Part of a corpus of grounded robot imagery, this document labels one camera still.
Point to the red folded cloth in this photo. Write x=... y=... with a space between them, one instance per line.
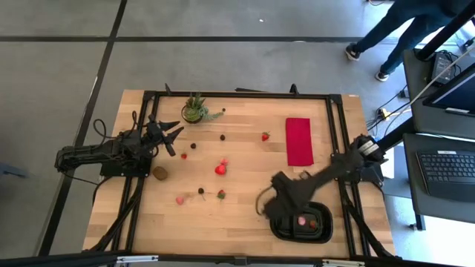
x=299 y=142

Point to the black power brick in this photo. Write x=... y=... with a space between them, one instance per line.
x=441 y=68

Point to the potted succulent plant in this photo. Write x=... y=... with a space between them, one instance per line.
x=193 y=111

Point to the person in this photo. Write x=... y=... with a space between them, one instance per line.
x=404 y=22

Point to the white rod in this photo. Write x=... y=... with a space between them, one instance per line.
x=460 y=60

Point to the black plastic tupperware container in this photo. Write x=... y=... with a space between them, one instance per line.
x=323 y=233

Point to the yellow power strip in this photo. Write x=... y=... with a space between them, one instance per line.
x=383 y=113

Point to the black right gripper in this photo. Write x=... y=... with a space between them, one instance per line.
x=293 y=189

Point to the black desk leg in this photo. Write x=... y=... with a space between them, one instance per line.
x=397 y=133

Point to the red strawberry long green stem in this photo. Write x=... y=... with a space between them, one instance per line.
x=312 y=224

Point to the red strawberry broad green leaves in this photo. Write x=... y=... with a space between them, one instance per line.
x=221 y=194

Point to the large red strawberry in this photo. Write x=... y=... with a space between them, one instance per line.
x=220 y=170

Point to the brown kiwi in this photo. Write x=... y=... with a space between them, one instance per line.
x=160 y=173

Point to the black computer monitor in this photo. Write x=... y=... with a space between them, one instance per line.
x=456 y=92

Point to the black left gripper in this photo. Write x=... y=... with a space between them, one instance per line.
x=154 y=133

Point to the black keyboard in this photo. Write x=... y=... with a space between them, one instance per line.
x=445 y=170

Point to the black aluminium table frame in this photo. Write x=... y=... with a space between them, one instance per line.
x=241 y=95

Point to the black diagonal pole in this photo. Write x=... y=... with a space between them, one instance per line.
x=445 y=32

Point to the grey desk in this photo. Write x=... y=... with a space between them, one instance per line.
x=412 y=193
x=415 y=79

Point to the black beam silver brackets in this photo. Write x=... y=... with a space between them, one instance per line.
x=74 y=259

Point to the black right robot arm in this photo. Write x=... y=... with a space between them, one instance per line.
x=345 y=163

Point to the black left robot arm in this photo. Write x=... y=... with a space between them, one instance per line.
x=92 y=152

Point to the black cherry green stem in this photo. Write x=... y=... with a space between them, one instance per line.
x=200 y=191

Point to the small red strawberry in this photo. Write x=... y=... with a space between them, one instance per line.
x=183 y=156

